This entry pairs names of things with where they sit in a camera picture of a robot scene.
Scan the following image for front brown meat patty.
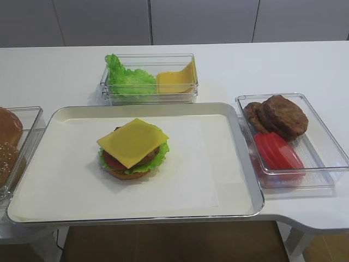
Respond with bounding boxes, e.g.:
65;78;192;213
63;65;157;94
262;95;309;141

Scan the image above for yellow cheese slice on burger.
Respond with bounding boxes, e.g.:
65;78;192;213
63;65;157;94
97;118;169;169

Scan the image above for clear bun box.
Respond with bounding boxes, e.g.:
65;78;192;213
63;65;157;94
1;106;46;211

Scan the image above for green lettuce leaf on burger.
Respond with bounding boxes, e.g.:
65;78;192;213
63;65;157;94
99;141;170;174

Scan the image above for plain orange-brown bun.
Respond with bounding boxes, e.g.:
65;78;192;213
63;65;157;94
0;108;23;146

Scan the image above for brown patty on burger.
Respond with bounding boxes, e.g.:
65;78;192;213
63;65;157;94
108;125;160;169

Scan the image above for rear brown meat patty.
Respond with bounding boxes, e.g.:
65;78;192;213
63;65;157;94
244;102;269;134

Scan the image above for yellow cheese slices in box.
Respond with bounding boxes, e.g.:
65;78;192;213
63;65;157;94
157;60;198;94

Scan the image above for white paper liner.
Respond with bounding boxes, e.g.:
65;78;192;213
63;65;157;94
8;117;219;222

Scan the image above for brown meat patty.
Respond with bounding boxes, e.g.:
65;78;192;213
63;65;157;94
244;102;269;134
262;95;309;141

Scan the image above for clear lettuce and cheese box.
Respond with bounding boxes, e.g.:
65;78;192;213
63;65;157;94
100;53;198;105

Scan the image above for bottom bun of burger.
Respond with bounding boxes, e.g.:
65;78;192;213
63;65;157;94
106;169;150;180

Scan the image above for green lettuce in box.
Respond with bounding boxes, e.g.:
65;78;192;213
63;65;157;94
105;54;157;96

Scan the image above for red tomato slice on burger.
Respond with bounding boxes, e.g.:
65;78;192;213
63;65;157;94
102;150;128;171

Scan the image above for silver metal tray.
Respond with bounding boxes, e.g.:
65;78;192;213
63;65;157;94
7;103;264;224

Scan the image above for clear patty and tomato box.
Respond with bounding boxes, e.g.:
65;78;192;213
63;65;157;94
236;93;348;191

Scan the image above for red tomato slices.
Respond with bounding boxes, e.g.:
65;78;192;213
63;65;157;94
254;132;306;181

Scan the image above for sesame bun in box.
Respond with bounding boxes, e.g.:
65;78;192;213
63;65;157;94
1;141;26;187

